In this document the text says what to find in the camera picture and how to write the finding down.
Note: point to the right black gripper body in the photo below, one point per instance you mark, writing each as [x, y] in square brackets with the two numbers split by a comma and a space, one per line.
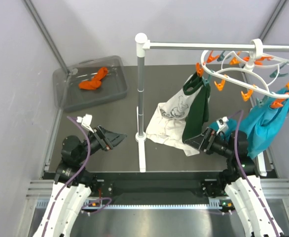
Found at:
[212, 135]

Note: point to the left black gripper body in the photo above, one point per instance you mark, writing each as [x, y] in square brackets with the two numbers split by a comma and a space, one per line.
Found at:
[98, 135]

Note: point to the yellow-orange clip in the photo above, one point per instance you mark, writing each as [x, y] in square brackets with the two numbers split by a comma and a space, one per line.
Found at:
[220, 85]
[247, 95]

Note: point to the orange sock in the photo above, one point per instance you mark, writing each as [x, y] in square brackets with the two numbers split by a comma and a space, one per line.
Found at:
[90, 84]
[101, 74]

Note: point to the white round clip hanger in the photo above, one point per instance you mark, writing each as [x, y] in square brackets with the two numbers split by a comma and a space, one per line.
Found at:
[251, 55]

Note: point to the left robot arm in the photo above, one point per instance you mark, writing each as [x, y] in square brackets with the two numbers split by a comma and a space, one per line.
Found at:
[73, 184]

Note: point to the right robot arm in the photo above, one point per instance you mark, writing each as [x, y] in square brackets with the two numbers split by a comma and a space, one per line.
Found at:
[239, 181]

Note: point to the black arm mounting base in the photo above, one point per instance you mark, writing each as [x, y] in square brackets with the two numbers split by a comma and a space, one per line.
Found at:
[157, 188]

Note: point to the teal clip holding sock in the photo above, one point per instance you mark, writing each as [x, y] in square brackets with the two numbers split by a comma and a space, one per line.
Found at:
[206, 80]

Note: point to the orange clip holding socks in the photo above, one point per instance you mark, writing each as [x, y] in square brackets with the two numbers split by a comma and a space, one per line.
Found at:
[199, 70]

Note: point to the dark green sock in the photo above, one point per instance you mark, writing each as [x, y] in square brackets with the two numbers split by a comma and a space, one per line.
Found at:
[198, 113]

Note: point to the white printed sock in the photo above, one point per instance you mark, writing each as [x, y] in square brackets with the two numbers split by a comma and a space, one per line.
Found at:
[168, 121]

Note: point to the teal sock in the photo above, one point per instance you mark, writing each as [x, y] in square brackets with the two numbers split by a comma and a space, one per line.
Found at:
[261, 125]

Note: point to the grey plastic bin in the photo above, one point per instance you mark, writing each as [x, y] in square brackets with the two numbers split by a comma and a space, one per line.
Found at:
[70, 98]

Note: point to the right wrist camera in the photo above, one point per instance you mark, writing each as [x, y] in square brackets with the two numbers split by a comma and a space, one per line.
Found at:
[222, 124]

